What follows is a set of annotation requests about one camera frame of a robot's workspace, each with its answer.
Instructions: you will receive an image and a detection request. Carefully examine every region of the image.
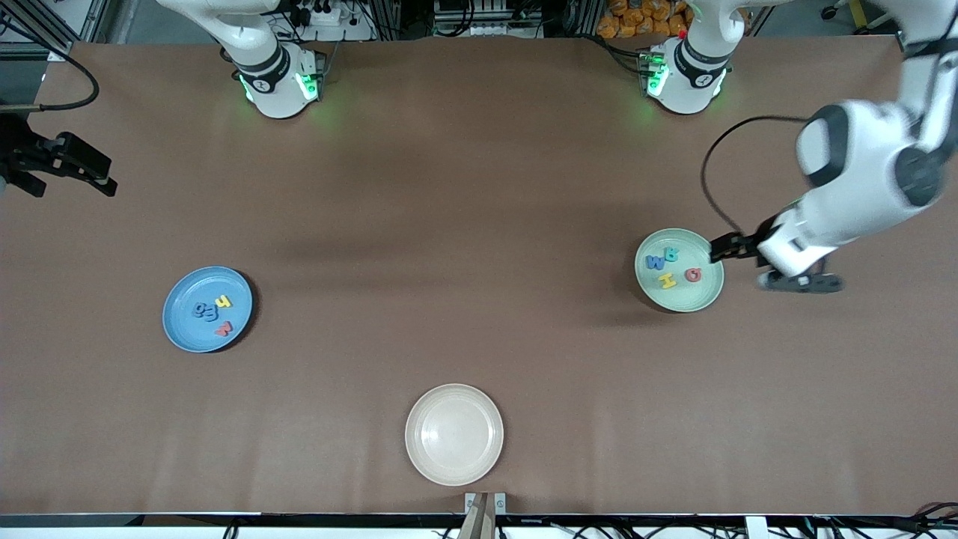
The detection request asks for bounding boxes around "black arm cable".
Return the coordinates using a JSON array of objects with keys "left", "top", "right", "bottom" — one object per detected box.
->
[
  {"left": 0, "top": 19, "right": 100, "bottom": 113},
  {"left": 701, "top": 115, "right": 813, "bottom": 237}
]

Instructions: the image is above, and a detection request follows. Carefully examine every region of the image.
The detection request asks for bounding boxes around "blue plate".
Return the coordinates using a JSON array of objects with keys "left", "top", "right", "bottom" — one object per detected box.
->
[{"left": 162, "top": 267, "right": 254, "bottom": 353}]

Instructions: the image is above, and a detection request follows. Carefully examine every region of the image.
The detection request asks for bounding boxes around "aluminium frame extrusion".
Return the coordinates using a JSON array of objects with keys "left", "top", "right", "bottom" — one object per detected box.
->
[{"left": 0, "top": 0, "right": 98, "bottom": 62}]

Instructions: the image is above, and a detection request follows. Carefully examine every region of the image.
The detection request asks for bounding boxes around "metal mounting bracket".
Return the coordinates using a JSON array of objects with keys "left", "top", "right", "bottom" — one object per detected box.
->
[{"left": 464, "top": 492, "right": 507, "bottom": 539}]

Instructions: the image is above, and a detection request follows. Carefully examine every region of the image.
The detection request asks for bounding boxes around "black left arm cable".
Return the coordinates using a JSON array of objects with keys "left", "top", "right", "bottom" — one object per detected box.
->
[{"left": 701, "top": 115, "right": 813, "bottom": 237}]

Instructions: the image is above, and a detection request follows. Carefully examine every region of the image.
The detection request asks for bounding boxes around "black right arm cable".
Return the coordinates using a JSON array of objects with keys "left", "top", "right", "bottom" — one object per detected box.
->
[{"left": 0, "top": 19, "right": 100, "bottom": 113}]

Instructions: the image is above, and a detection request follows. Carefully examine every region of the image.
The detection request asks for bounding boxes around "white power strip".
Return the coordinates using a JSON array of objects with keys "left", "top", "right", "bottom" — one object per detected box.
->
[
  {"left": 296, "top": 0, "right": 375, "bottom": 42},
  {"left": 434, "top": 0, "right": 543, "bottom": 38}
]

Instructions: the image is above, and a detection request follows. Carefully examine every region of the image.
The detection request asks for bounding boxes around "green plate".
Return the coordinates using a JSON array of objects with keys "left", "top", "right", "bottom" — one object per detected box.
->
[{"left": 634, "top": 228, "right": 725, "bottom": 313}]

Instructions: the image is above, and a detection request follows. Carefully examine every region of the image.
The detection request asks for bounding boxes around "orange items pile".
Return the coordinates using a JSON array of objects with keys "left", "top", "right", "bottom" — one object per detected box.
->
[{"left": 597, "top": 0, "right": 693, "bottom": 40}]

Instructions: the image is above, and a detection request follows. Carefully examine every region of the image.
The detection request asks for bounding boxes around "beige plate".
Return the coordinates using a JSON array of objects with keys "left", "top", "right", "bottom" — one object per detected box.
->
[{"left": 405, "top": 383, "right": 504, "bottom": 487}]

